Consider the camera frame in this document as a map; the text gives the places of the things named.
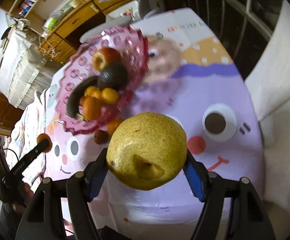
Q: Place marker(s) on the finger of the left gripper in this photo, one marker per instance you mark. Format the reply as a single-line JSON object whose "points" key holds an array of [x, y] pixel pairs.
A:
{"points": [[31, 156]]}

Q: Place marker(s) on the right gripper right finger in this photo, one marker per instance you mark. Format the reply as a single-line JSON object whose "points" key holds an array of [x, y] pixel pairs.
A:
{"points": [[247, 216]]}

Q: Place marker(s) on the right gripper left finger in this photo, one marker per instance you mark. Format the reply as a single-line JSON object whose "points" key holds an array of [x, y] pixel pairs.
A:
{"points": [[81, 189]]}

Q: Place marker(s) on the large orange with stem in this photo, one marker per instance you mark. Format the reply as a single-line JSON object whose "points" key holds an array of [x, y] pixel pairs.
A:
{"points": [[44, 143]]}

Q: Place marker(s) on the yellow spotted pear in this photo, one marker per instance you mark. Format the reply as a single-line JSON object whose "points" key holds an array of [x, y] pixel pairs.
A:
{"points": [[147, 151]]}

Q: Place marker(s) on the small mandarin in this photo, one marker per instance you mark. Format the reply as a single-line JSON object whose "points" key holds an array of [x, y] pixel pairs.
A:
{"points": [[110, 96]]}

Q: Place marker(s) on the person right hand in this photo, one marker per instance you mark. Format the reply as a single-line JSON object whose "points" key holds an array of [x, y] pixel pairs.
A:
{"points": [[22, 195]]}

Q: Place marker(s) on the floral quilt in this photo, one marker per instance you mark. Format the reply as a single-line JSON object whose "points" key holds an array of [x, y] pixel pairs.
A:
{"points": [[24, 138]]}

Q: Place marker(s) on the brown shrivelled fruit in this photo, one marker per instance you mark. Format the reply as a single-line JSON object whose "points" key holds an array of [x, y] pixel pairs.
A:
{"points": [[101, 137]]}

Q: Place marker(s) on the overripe dark banana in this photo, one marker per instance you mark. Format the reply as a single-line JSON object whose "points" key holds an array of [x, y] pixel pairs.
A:
{"points": [[72, 107]]}

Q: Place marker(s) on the small orange kumquat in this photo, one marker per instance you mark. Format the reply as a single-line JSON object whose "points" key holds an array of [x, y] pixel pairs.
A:
{"points": [[89, 90]]}

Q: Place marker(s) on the orange under tray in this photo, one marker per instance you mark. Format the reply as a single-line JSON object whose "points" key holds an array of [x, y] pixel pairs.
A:
{"points": [[113, 125]]}

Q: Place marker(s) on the lace covered furniture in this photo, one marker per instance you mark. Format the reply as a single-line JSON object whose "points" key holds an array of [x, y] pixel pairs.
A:
{"points": [[24, 70]]}

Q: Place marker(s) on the dark avocado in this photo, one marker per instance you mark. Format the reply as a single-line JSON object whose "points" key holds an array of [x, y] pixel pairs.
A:
{"points": [[114, 76]]}

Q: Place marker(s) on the wooden desk with drawers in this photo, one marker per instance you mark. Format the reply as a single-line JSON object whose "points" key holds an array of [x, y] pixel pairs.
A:
{"points": [[64, 40]]}

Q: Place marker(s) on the yellow red apple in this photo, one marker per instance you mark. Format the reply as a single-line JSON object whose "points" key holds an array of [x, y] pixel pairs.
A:
{"points": [[104, 57]]}

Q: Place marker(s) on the pink plastic fruit tray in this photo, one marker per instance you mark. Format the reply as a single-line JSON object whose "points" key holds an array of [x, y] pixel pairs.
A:
{"points": [[133, 47]]}

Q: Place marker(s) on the white curtain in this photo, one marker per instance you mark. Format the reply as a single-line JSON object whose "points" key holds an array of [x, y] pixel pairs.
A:
{"points": [[269, 87]]}

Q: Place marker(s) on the cartoon printed tablecloth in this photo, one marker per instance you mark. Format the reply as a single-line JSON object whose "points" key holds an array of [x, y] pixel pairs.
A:
{"points": [[191, 79]]}

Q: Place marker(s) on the metal window grille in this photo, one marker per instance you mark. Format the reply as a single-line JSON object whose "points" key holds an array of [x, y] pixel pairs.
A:
{"points": [[244, 27]]}

